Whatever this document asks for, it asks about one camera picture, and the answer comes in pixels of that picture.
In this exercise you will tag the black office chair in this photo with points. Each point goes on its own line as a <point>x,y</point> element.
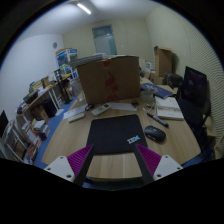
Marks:
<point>193,100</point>

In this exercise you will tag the blue white boxes stack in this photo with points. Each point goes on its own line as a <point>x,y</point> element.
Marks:
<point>64,59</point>

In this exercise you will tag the black IBM mouse pad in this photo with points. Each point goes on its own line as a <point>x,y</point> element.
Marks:
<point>116,135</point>

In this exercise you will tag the blue book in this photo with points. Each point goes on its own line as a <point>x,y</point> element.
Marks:
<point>156,90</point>

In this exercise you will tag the wooden shelf desk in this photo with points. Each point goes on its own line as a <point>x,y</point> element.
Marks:
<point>48,92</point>

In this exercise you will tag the ceiling light tube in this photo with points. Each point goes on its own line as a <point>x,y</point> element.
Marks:
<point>84,8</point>

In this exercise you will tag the large brown cardboard box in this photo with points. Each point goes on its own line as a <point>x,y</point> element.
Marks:
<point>110,80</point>

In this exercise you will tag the glass door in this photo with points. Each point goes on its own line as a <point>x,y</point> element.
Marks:
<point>104,40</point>

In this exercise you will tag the white paper under box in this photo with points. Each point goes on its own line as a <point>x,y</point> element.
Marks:
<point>123,106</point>

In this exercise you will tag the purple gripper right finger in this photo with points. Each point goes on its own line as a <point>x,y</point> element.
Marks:
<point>153,166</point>

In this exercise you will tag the white book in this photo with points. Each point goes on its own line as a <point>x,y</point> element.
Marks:
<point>168,108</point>

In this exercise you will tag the white bookshelf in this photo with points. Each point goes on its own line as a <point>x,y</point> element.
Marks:
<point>23,145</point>

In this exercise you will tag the open cardboard box background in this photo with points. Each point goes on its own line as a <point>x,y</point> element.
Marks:
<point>163,63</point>

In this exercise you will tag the white paper sheet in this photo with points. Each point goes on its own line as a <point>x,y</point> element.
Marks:
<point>75,111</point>

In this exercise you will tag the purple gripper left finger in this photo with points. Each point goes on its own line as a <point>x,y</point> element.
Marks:
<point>74,167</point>

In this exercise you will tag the black marker pen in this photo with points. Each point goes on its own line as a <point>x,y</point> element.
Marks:
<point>158,120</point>

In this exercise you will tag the black computer mouse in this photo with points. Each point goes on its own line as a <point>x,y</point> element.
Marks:
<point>155,133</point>

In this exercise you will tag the small black round object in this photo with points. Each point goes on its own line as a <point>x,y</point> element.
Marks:
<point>89,107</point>

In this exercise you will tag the white remote control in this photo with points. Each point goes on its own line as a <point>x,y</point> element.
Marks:
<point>101,109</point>

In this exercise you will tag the white flat device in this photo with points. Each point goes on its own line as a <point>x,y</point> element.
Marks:
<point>76,117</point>

